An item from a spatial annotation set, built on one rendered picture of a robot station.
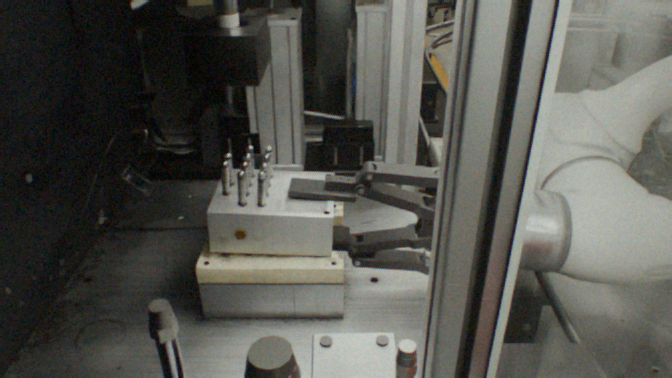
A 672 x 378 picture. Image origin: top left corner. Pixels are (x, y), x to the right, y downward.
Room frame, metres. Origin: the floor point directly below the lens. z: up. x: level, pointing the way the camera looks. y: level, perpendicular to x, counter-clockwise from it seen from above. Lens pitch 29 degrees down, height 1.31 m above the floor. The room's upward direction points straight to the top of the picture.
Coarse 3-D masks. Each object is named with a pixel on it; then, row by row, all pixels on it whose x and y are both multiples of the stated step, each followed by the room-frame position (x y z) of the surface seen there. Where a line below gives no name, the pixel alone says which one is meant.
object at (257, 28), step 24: (216, 0) 0.49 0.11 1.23; (216, 24) 0.49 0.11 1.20; (240, 24) 0.49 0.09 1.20; (264, 24) 0.51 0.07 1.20; (192, 48) 0.45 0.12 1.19; (216, 48) 0.45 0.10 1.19; (240, 48) 0.45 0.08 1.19; (264, 48) 0.50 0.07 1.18; (192, 72) 0.45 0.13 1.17; (216, 72) 0.45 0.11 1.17; (240, 72) 0.45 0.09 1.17; (264, 72) 0.49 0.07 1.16
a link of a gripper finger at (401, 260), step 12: (372, 252) 0.50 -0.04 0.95; (384, 252) 0.50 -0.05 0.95; (396, 252) 0.50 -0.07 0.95; (408, 252) 0.50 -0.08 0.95; (420, 252) 0.50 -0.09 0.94; (360, 264) 0.48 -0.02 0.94; (372, 264) 0.48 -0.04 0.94; (384, 264) 0.48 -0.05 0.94; (396, 264) 0.48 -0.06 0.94; (408, 264) 0.48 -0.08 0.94; (420, 264) 0.48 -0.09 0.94
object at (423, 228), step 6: (432, 198) 0.50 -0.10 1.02; (426, 204) 0.49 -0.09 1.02; (432, 204) 0.49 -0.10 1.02; (420, 222) 0.49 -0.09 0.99; (426, 222) 0.48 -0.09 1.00; (432, 222) 0.48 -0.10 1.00; (420, 228) 0.48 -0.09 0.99; (426, 228) 0.48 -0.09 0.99; (432, 228) 0.48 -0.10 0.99; (420, 234) 0.48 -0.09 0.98; (426, 234) 0.48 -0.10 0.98; (432, 234) 0.48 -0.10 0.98
